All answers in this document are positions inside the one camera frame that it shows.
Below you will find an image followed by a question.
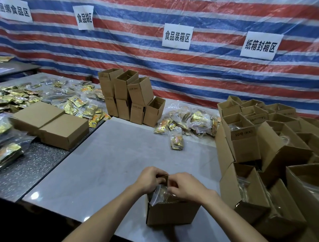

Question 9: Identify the closed flat cardboard box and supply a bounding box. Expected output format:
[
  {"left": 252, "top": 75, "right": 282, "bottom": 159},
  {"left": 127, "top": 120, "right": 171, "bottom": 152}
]
[
  {"left": 38, "top": 114, "right": 90, "bottom": 151},
  {"left": 10, "top": 101, "right": 66, "bottom": 135}
]

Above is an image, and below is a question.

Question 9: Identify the pile of loose yellow packets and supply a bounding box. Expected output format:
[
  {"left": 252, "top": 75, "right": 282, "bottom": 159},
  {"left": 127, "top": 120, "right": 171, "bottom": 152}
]
[{"left": 0, "top": 83, "right": 43, "bottom": 113}]

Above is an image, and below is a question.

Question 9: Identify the white paper sign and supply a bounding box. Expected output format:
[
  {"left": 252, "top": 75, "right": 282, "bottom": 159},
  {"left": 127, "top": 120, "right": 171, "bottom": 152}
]
[
  {"left": 240, "top": 31, "right": 284, "bottom": 61},
  {"left": 162, "top": 23, "right": 194, "bottom": 50},
  {"left": 72, "top": 5, "right": 95, "bottom": 31},
  {"left": 0, "top": 0, "right": 33, "bottom": 23}
]

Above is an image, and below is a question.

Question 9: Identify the clear bag of yellow packets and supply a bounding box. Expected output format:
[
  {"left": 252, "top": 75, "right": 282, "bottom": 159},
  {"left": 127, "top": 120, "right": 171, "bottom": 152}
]
[
  {"left": 0, "top": 112, "right": 15, "bottom": 144},
  {"left": 0, "top": 136, "right": 37, "bottom": 171},
  {"left": 170, "top": 134, "right": 184, "bottom": 151}
]

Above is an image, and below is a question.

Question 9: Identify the person's left forearm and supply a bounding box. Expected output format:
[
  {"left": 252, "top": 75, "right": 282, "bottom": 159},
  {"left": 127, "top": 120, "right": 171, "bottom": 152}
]
[{"left": 62, "top": 186, "right": 145, "bottom": 242}]

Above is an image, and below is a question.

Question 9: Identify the stack of open cardboard boxes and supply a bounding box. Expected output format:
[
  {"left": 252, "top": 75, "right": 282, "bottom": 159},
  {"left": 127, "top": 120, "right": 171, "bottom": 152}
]
[{"left": 98, "top": 68, "right": 166, "bottom": 128}]

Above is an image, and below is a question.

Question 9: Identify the pile of bagged snack packets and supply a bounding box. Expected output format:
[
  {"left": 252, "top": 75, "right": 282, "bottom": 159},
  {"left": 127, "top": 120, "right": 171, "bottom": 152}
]
[
  {"left": 154, "top": 103, "right": 222, "bottom": 138},
  {"left": 40, "top": 78, "right": 112, "bottom": 129}
]

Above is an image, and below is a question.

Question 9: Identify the person's left hand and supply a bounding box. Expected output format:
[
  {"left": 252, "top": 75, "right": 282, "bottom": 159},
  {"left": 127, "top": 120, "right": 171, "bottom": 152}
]
[{"left": 135, "top": 166, "right": 170, "bottom": 194}]

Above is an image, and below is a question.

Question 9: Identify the red blue striped tarpaulin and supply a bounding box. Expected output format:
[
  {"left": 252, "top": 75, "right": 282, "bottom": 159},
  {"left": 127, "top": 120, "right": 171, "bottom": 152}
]
[{"left": 0, "top": 0, "right": 319, "bottom": 119}]

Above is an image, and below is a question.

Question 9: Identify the person's right hand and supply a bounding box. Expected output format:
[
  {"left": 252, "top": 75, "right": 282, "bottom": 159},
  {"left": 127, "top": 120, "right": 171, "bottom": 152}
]
[{"left": 167, "top": 173, "right": 213, "bottom": 205}]

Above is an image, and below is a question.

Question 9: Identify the pile of filled cardboard boxes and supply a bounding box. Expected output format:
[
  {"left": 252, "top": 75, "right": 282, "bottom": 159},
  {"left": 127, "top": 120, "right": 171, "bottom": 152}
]
[{"left": 215, "top": 95, "right": 319, "bottom": 242}]

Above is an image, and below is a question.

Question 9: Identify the person's right forearm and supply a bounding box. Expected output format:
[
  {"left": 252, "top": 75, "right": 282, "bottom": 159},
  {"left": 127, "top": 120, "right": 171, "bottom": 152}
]
[{"left": 199, "top": 192, "right": 269, "bottom": 242}]

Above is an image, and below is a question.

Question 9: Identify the small brown cardboard box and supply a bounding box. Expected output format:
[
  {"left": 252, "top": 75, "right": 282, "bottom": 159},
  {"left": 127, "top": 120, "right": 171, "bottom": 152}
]
[{"left": 146, "top": 175, "right": 201, "bottom": 226}]

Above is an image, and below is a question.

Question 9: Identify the clear plastic zip bag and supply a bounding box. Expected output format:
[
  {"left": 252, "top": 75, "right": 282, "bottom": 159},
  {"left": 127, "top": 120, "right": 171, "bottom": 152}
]
[{"left": 149, "top": 183, "right": 180, "bottom": 207}]

